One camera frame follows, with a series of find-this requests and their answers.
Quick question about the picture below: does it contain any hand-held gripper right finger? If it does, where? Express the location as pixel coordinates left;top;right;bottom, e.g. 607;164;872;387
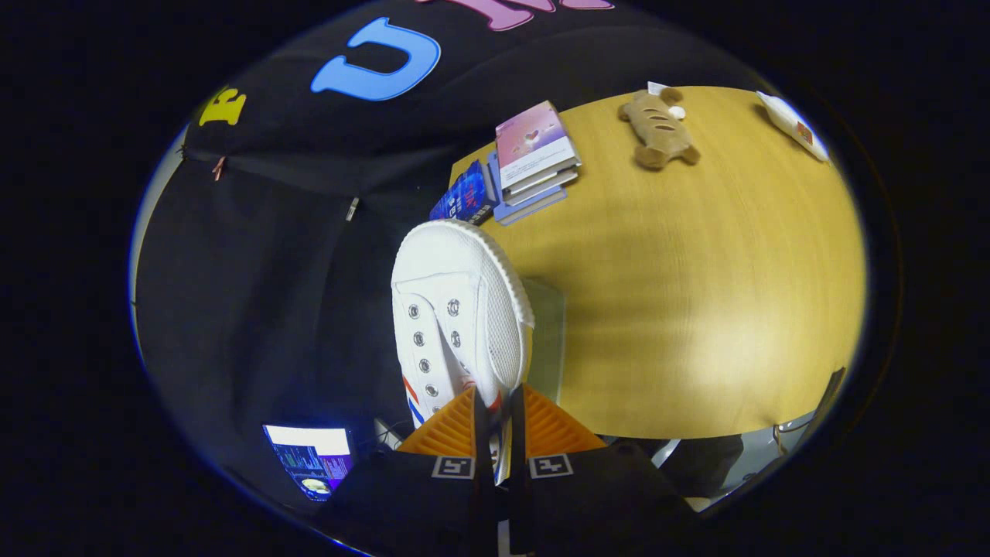
510;383;698;557

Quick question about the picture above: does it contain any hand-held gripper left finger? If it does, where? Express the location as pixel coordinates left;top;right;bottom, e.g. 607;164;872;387
321;384;497;557

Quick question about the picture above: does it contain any green fabric storage box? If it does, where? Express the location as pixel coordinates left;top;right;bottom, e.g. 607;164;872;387
521;278;568;405

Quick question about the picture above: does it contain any white canvas shoe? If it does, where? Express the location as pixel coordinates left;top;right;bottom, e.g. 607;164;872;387
390;218;537;485

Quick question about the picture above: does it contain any pale blue book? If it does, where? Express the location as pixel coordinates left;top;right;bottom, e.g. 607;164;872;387
486;151;570;227

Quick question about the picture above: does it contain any black backdrop cloth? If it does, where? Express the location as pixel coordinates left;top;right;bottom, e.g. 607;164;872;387
133;0;774;504

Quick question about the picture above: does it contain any dark blue book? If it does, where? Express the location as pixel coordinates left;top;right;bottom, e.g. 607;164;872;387
428;159;497;227

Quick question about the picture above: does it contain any white book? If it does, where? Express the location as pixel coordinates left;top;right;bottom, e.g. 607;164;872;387
503;165;582;207

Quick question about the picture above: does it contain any black rectangular object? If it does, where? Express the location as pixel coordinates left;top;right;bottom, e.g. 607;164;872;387
819;367;847;423

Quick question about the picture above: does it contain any pink cover book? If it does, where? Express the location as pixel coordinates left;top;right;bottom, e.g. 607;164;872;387
494;100;583;193

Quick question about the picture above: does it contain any brown plush bear toy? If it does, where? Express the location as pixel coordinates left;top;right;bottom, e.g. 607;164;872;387
616;87;702;172

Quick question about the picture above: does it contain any white soft packet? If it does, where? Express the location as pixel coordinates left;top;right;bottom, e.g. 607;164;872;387
756;90;833;164

